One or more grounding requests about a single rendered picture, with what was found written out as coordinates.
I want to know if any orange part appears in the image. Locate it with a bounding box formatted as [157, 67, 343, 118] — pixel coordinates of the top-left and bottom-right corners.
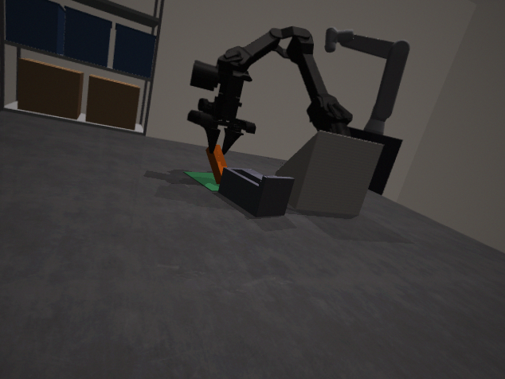
[206, 145, 227, 184]

